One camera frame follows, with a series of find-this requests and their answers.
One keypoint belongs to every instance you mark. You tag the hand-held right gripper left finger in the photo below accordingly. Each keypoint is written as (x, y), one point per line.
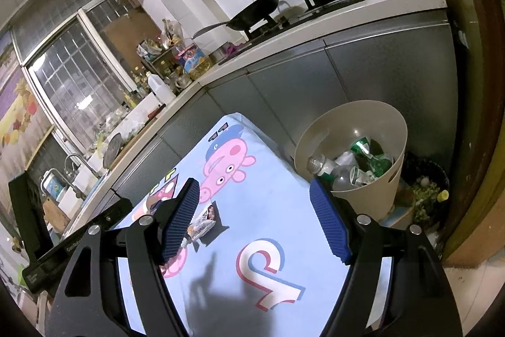
(179, 218)

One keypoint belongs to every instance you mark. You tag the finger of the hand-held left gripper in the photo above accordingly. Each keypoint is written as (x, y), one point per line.
(120, 211)

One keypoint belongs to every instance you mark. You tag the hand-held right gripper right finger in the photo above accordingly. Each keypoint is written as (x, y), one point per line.
(329, 222)

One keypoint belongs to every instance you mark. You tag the clear snack wrapper brown end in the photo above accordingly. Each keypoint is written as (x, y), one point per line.
(203, 224)

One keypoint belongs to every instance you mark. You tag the clear plastic bottle green label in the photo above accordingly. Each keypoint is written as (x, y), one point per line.
(321, 165)
(347, 179)

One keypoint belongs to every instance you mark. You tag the crushed green can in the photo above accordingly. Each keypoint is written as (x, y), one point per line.
(379, 164)
(363, 147)

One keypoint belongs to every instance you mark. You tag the beige plastic bin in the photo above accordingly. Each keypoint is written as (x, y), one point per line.
(355, 116)

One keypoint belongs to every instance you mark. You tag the small wooden cutting board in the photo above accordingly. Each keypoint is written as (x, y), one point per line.
(55, 216)

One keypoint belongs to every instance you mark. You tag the blue white container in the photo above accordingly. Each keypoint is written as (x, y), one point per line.
(52, 185)

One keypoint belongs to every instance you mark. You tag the white sink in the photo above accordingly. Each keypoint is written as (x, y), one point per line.
(85, 179)

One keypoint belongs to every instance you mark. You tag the steel faucet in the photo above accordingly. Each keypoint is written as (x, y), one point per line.
(77, 159)
(55, 175)

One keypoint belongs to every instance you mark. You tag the blue cartoon pig blanket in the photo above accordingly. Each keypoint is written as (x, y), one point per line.
(268, 210)

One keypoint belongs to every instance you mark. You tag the round metal lid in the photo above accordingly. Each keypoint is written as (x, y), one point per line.
(113, 149)

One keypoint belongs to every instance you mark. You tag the long wooden chopping board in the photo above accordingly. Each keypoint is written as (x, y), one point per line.
(134, 139)

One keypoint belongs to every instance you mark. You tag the clear plastic bag pile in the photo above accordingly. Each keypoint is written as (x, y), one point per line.
(114, 122)

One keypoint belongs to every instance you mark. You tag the white plastic tray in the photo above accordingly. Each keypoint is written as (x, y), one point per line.
(136, 112)

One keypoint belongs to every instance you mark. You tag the black bag vegetable scraps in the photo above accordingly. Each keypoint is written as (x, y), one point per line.
(428, 191)

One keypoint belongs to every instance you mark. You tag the red and black utensil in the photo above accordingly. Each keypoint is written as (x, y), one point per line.
(157, 110)

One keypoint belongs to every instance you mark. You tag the white plastic jug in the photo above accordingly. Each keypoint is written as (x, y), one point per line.
(159, 90)

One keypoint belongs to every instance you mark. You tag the row of sauce bottles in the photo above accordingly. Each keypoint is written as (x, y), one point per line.
(138, 84)

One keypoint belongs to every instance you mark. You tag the window with metal grille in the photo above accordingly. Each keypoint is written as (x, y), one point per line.
(75, 80)

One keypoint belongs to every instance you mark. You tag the grey kitchen base cabinets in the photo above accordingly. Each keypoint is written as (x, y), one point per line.
(355, 76)

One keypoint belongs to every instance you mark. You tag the dark spice rack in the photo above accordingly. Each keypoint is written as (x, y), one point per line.
(165, 64)

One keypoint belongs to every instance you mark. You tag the large cooking oil bottle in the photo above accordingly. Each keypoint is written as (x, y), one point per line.
(189, 62)

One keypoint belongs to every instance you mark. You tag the pile of food bags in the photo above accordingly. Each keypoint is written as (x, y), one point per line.
(158, 39)

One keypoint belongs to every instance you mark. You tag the purple cloth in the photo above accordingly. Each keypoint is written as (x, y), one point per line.
(232, 48)

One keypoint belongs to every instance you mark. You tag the brown cardboard panel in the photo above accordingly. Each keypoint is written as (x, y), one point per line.
(126, 33)

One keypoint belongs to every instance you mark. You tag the black frying pan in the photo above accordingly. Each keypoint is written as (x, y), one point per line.
(256, 11)

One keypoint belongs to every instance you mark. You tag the white kitchen countertop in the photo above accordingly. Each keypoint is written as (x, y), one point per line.
(394, 7)

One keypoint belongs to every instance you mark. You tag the fruit wall poster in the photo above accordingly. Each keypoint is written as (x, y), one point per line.
(19, 116)

